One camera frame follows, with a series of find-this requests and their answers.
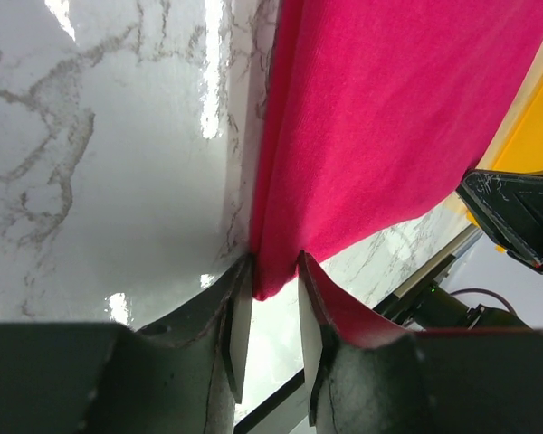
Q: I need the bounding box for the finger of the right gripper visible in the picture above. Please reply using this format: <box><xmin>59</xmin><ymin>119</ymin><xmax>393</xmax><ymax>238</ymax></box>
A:
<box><xmin>460</xmin><ymin>169</ymin><xmax>543</xmax><ymax>274</ymax></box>

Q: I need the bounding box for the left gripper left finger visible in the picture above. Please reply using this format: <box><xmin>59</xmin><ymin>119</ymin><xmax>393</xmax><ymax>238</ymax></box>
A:
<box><xmin>0</xmin><ymin>255</ymin><xmax>253</xmax><ymax>433</ymax></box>

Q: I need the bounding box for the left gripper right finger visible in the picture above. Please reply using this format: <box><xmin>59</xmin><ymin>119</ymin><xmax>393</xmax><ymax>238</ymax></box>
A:
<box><xmin>298</xmin><ymin>252</ymin><xmax>543</xmax><ymax>433</ymax></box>

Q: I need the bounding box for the red t-shirt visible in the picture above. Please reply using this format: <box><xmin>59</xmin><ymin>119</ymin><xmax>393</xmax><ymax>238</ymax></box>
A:
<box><xmin>250</xmin><ymin>1</ymin><xmax>543</xmax><ymax>300</ymax></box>

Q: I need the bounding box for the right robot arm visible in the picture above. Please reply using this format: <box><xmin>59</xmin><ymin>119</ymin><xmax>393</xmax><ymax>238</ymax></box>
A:
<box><xmin>375</xmin><ymin>169</ymin><xmax>543</xmax><ymax>329</ymax></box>

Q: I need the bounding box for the yellow plastic tray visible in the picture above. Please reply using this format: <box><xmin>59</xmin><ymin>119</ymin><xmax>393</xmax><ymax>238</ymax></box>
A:
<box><xmin>465</xmin><ymin>58</ymin><xmax>543</xmax><ymax>254</ymax></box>

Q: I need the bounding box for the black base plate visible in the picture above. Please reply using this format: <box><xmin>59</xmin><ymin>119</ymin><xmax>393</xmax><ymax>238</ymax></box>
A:
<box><xmin>233</xmin><ymin>370</ymin><xmax>308</xmax><ymax>433</ymax></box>

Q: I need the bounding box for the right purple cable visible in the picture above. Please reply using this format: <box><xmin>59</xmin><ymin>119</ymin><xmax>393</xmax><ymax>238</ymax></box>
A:
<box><xmin>447</xmin><ymin>288</ymin><xmax>519</xmax><ymax>315</ymax></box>

